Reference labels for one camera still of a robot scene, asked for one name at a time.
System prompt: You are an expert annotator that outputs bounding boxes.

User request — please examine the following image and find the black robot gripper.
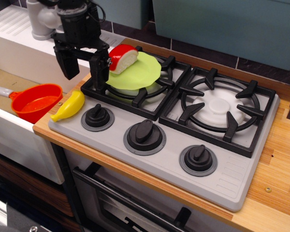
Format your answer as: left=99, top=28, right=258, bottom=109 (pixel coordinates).
left=51, top=4, right=109, bottom=91

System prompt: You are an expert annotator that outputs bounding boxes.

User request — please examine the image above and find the red white cheese wedge toy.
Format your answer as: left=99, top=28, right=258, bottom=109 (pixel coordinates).
left=109, top=44, right=139, bottom=74

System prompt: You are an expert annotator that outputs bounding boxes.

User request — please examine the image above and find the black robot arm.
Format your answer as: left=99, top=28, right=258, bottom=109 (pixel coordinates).
left=40, top=0, right=111, bottom=92

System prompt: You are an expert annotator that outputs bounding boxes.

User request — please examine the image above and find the yellow plastic banana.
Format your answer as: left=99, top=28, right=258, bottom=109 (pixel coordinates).
left=50, top=90, right=85, bottom=122

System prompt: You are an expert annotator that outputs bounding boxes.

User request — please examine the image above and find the grey toy faucet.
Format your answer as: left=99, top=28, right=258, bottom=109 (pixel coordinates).
left=26, top=0, right=62, bottom=41

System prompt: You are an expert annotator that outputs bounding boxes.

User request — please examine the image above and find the black left stove knob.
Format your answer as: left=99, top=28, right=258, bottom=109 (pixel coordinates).
left=81, top=104, right=115, bottom=132

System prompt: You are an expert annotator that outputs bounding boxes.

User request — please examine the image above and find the black stove knob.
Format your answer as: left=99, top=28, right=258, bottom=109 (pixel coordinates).
left=123, top=119, right=166, bottom=156
left=179, top=145, right=218, bottom=177
left=81, top=104, right=115, bottom=132

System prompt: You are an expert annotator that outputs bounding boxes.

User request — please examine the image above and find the light green plastic plate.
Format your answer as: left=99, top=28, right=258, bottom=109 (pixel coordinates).
left=106, top=52, right=161, bottom=90

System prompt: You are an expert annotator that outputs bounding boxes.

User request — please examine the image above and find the white toy sink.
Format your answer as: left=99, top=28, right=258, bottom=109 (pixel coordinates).
left=0, top=4, right=126, bottom=186

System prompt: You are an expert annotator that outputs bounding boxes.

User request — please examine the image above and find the orange plastic pot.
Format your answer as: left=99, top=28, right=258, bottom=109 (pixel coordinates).
left=0, top=84, right=63, bottom=124

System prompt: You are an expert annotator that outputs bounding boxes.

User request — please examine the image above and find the black left burner grate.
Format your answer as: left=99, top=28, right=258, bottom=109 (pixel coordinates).
left=81, top=46, right=191, bottom=121

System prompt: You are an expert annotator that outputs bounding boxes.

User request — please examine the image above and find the black burner grate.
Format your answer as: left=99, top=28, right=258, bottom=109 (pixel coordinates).
left=81, top=46, right=191, bottom=121
left=159, top=68, right=280, bottom=158

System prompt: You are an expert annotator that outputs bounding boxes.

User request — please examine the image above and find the white left burner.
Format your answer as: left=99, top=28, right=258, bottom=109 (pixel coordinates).
left=108, top=82, right=168, bottom=103

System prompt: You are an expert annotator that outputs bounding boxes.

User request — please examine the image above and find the white burner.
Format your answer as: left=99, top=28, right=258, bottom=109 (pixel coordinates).
left=108, top=82, right=168, bottom=103
left=186, top=87, right=246, bottom=128

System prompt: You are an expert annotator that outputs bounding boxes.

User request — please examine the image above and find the black middle stove knob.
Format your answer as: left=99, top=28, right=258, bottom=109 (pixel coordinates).
left=123, top=119, right=166, bottom=156

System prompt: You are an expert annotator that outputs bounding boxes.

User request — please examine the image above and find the grey toy stove top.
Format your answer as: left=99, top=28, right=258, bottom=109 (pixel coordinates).
left=48, top=66, right=281, bottom=213

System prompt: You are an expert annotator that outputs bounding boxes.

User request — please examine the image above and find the white right burner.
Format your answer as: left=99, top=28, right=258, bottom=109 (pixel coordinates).
left=186, top=87, right=246, bottom=128

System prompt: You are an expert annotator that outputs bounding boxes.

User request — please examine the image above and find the toy oven door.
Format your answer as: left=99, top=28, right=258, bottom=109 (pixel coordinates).
left=64, top=150, right=237, bottom=232

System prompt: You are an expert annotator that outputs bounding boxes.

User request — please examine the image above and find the black right stove knob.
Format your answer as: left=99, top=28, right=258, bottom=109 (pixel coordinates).
left=179, top=145, right=218, bottom=177

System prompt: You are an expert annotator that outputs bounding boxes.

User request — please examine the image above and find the black right burner grate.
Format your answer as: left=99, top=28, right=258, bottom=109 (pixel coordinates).
left=159, top=68, right=280, bottom=158

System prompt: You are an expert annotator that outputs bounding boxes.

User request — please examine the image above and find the brass screw in countertop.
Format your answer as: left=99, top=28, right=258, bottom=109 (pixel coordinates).
left=265, top=187, right=272, bottom=193

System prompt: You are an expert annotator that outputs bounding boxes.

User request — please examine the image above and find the black oven door handle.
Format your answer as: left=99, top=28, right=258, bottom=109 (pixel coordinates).
left=72, top=167, right=187, bottom=232

